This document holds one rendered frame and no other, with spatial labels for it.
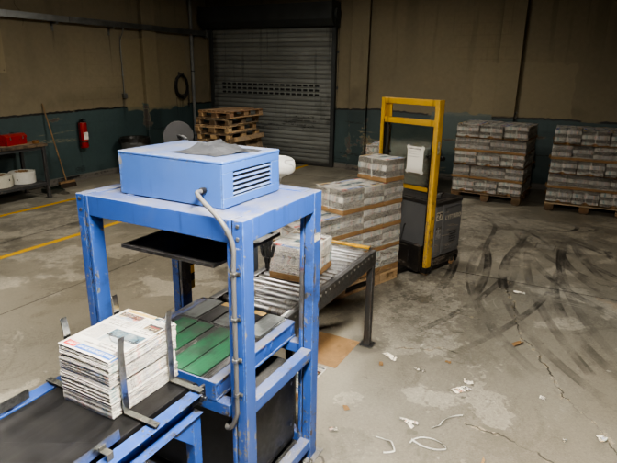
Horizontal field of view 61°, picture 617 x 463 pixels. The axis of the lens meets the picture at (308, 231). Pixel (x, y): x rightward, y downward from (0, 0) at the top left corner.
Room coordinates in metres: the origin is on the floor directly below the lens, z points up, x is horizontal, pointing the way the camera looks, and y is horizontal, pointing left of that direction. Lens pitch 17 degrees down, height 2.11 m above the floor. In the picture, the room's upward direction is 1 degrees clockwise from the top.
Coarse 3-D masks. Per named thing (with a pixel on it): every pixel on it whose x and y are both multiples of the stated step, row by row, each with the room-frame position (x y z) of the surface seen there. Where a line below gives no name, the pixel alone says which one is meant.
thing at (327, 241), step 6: (288, 234) 3.45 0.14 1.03; (294, 234) 3.45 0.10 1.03; (324, 234) 3.47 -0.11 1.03; (324, 240) 3.35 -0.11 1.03; (330, 240) 3.42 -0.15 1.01; (324, 246) 3.34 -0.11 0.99; (330, 246) 3.42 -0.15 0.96; (324, 252) 3.34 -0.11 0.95; (330, 252) 3.44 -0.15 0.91; (324, 258) 3.35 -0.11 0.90; (330, 258) 3.45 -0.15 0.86; (324, 264) 3.35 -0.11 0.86
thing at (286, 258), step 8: (280, 240) 3.32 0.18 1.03; (288, 240) 3.34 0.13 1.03; (280, 248) 3.20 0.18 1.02; (288, 248) 3.18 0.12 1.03; (296, 248) 3.16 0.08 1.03; (280, 256) 3.21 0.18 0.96; (288, 256) 3.18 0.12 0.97; (296, 256) 3.15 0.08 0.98; (272, 264) 3.23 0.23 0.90; (280, 264) 3.21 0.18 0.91; (288, 264) 3.18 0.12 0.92; (296, 264) 3.16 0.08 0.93; (280, 272) 3.21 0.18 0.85; (288, 272) 3.18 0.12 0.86; (296, 272) 3.16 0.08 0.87
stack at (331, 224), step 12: (324, 216) 4.68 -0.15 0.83; (336, 216) 4.68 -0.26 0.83; (348, 216) 4.75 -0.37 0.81; (360, 216) 4.86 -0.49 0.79; (372, 216) 4.97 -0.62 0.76; (288, 228) 4.36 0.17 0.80; (324, 228) 4.54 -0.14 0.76; (336, 228) 4.64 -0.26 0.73; (348, 228) 4.75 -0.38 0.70; (360, 228) 4.86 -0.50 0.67; (348, 240) 4.74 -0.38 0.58; (360, 240) 4.85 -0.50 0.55; (372, 240) 4.99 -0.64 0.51; (360, 288) 4.89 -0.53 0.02
